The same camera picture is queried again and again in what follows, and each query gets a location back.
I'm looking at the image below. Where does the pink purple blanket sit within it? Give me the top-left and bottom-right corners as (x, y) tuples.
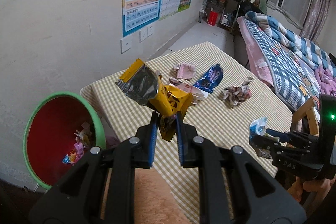
(314, 67), (336, 97)

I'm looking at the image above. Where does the yellow checkered tablecloth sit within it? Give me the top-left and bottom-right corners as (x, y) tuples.
(80, 41), (293, 224)

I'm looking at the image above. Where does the pink cream snack box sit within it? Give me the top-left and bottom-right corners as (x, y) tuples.
(169, 77), (209, 105)

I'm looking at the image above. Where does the blue plaid quilt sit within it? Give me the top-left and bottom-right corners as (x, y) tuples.
(244, 11), (335, 106)

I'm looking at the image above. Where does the bed with pink sheet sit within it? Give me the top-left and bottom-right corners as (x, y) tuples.
(238, 16), (307, 111)

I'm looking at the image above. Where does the small pink wrapper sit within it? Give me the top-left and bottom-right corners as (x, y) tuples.
(173, 63), (196, 80)

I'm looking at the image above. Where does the dark metal shelf rack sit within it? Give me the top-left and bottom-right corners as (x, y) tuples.
(198, 0), (244, 34)

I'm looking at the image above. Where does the yellow chocolate snack wrapper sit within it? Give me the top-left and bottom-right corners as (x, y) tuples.
(116, 59), (193, 141)

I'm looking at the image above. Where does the right hand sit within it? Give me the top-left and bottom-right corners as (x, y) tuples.
(287, 177), (335, 204)

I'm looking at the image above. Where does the pink curtain right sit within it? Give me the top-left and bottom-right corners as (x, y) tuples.
(300, 0), (331, 42)

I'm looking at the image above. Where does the paper ball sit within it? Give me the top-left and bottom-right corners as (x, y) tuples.
(221, 77), (253, 108)

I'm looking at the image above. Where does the green rimmed red trash bin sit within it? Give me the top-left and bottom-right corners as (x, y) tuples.
(23, 92), (106, 190)

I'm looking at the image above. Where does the red bucket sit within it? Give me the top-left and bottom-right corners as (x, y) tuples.
(207, 11), (218, 26)

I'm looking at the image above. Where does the trash inside bin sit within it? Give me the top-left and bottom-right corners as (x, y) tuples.
(62, 122), (92, 165)

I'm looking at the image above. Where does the white wall socket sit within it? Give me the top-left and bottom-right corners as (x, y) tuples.
(139, 23), (154, 43)

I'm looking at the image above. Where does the blue oreo wrapper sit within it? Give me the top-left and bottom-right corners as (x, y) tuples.
(193, 64), (223, 94)

